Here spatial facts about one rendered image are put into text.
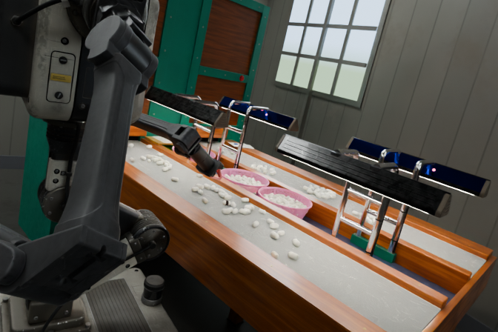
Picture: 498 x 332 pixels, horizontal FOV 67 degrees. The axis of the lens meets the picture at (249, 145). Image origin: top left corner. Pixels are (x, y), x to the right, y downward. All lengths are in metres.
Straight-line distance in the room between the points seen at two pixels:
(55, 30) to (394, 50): 2.74
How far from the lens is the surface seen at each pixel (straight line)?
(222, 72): 2.70
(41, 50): 0.91
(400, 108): 3.14
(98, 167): 0.52
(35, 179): 2.63
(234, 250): 1.24
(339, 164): 1.31
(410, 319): 1.27
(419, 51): 3.16
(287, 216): 1.61
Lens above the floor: 1.33
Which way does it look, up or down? 11 degrees down
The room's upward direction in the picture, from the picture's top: 13 degrees clockwise
